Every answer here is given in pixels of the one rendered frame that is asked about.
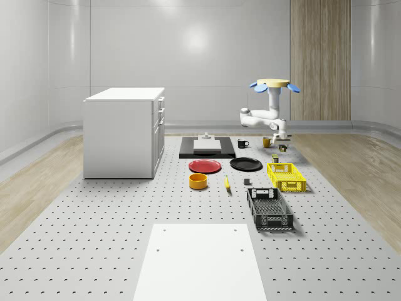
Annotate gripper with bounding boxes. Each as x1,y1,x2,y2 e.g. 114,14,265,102
271,133,293,145

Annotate drone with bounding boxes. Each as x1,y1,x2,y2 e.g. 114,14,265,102
249,78,301,94

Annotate white board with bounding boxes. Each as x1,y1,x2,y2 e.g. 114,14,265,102
133,223,268,301

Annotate red plate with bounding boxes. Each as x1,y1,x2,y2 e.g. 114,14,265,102
188,159,222,174

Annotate dark grey basket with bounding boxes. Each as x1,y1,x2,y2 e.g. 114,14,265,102
246,187,295,231

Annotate yellow basket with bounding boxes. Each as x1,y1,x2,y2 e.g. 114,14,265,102
266,162,307,193

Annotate black stove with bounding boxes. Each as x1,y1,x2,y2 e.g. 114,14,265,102
179,132,236,159

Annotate yellow bowl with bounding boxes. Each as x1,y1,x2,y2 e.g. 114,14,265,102
189,173,208,190

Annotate black plate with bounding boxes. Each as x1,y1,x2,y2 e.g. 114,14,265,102
229,157,263,172

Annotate white cabinet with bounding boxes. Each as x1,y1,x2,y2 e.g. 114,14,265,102
83,87,166,180

